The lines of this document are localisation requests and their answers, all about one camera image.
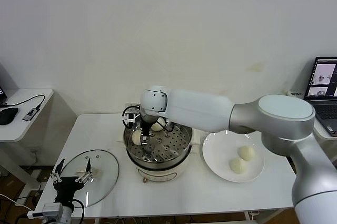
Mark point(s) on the stainless steel steamer basket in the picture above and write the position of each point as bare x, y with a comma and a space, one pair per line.
173, 145

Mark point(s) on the grey open laptop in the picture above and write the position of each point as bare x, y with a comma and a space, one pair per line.
323, 76

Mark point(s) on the white side desk with label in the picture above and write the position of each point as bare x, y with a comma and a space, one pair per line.
320, 130

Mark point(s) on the white steamed baozi bun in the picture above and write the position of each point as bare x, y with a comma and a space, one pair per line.
247, 153
237, 166
135, 137
158, 127

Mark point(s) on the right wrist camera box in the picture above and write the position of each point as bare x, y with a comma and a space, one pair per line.
130, 117

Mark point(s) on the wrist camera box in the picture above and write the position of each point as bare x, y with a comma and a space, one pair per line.
52, 209
130, 117

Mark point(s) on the grey usb hub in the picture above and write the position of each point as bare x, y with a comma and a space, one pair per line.
30, 114

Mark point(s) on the white electric cooking pot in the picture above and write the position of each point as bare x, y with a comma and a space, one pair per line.
168, 172

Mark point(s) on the black computer mouse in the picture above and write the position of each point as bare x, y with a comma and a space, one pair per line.
8, 115

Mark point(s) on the large white plate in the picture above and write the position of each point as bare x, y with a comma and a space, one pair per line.
218, 155

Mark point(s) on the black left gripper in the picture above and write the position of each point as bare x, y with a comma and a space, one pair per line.
67, 188

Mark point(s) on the white floor power strip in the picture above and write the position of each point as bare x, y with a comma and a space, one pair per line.
37, 175

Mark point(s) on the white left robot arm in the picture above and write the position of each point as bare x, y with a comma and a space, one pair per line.
67, 216

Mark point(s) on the round glass pot lid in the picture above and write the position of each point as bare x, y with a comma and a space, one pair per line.
105, 179

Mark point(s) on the black open laptop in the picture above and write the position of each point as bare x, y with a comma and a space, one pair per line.
2, 92

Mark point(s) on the white side desk with mouse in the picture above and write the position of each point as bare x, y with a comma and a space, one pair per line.
26, 129

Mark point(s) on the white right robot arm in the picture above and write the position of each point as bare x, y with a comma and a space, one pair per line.
200, 110

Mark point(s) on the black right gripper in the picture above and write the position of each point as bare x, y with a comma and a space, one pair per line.
145, 129

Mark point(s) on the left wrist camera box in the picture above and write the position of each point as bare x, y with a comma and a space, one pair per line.
52, 209

